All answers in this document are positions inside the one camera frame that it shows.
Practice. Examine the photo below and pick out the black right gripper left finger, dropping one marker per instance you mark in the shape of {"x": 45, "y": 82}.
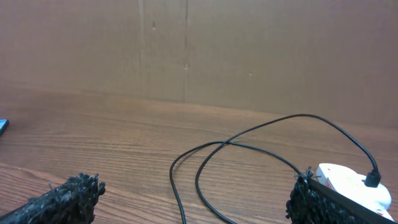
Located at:
{"x": 70, "y": 203}

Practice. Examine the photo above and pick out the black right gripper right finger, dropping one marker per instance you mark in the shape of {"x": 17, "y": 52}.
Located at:
{"x": 313, "y": 203}

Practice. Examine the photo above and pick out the white power strip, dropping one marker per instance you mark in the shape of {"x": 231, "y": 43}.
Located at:
{"x": 326, "y": 170}

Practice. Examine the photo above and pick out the white charger adapter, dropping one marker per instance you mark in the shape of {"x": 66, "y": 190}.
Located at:
{"x": 353, "y": 188}

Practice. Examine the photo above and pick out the blue smartphone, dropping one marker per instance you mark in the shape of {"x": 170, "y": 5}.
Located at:
{"x": 4, "y": 123}

